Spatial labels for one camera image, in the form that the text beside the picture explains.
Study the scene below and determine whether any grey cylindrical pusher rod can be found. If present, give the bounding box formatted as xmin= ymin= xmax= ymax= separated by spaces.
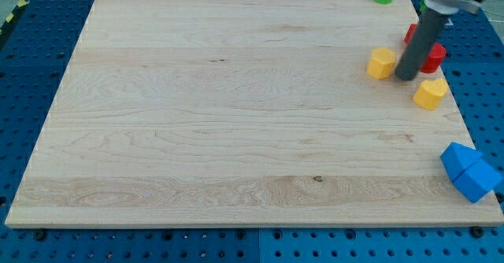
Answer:
xmin=395 ymin=7 xmax=450 ymax=81

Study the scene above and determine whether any yellow hexagon block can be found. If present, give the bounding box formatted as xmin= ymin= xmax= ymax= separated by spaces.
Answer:
xmin=366 ymin=47 xmax=397 ymax=80

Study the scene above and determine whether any light wooden board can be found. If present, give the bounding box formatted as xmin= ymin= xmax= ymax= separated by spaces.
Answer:
xmin=6 ymin=0 xmax=503 ymax=229

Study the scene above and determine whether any red block behind pusher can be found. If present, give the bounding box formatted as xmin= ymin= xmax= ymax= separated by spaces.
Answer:
xmin=403 ymin=24 xmax=417 ymax=44

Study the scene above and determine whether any small green block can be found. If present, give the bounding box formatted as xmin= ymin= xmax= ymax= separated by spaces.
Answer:
xmin=420 ymin=0 xmax=426 ymax=13

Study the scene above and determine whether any red cylinder block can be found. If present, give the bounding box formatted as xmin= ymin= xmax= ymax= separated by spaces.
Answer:
xmin=421 ymin=43 xmax=447 ymax=74

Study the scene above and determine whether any yellow heart block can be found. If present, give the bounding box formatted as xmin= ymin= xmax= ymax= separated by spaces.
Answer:
xmin=413 ymin=79 xmax=449 ymax=110

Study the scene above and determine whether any blue pentagon block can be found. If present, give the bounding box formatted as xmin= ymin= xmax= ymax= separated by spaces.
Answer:
xmin=440 ymin=142 xmax=483 ymax=182

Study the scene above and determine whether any blue cube block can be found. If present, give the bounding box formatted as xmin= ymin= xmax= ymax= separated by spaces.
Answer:
xmin=454 ymin=159 xmax=503 ymax=203

